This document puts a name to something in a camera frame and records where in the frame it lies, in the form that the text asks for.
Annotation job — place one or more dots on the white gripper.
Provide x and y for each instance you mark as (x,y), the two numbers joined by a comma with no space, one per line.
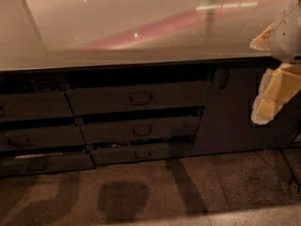
(288,38)

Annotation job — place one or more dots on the dark cabinet door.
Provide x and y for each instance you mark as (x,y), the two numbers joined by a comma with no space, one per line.
(225,124)

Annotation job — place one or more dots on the top drawer metal handle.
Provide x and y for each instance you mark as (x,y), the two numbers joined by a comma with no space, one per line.
(142,98)

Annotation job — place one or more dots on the dark cabinet frame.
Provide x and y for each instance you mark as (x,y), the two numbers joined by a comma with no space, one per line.
(83,78)

